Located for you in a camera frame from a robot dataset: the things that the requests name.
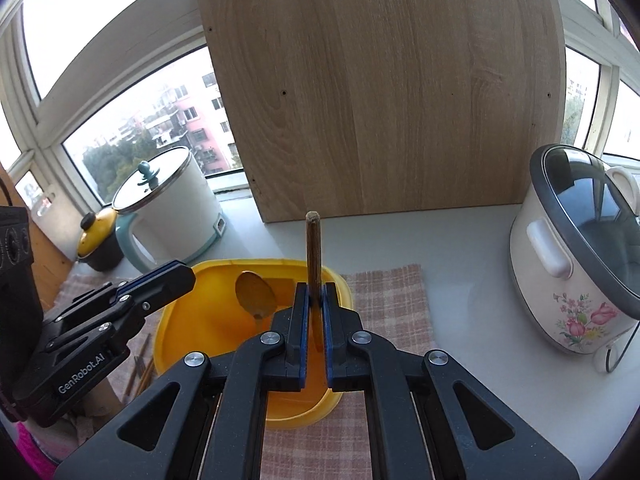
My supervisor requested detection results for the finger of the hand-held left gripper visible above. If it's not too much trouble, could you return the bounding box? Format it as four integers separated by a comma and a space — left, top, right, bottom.
42, 260, 197, 377

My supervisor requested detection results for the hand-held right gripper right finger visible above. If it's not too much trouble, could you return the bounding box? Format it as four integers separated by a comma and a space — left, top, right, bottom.
321, 282, 581, 480

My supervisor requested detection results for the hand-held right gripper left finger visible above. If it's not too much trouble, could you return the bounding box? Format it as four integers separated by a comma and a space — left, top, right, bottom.
52, 282, 311, 480

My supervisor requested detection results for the yellow plastic container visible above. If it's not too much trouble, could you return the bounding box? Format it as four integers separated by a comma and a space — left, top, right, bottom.
152, 258, 355, 428

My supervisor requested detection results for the person's left forearm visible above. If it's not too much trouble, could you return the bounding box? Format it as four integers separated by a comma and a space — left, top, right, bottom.
65, 375, 128, 456

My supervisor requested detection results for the metal spoon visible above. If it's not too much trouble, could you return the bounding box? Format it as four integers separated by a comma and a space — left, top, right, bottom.
235, 270, 278, 333

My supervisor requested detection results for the pink plaid cloth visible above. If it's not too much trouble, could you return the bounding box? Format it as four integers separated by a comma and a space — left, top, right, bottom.
37, 263, 441, 480

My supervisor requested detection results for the white teal electric pot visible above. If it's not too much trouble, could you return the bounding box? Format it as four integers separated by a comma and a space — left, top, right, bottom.
111, 146, 227, 273

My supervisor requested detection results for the small yellow-lidded black pot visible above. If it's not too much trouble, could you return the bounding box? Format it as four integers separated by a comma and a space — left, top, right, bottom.
76, 207, 125, 272

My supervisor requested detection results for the pink clothing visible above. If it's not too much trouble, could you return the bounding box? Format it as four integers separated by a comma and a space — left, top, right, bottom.
15, 419, 58, 468

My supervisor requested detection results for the brown wooden cutting board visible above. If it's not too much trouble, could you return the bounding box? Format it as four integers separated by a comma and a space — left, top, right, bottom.
30, 210, 76, 311

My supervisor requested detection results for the white cutting board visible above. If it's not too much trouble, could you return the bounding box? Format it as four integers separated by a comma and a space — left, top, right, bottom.
31, 180, 88, 261

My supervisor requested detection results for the floral white rice cooker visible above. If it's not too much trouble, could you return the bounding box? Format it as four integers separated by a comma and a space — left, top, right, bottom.
509, 144, 640, 358

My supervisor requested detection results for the large wooden board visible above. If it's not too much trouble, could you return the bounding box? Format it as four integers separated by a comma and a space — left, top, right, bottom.
195, 0, 568, 225

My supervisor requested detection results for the white window frame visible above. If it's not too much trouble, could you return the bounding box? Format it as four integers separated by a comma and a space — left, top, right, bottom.
0, 0, 640, 221

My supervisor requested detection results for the black power cable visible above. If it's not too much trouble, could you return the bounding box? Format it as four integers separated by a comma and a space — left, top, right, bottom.
594, 332, 633, 375

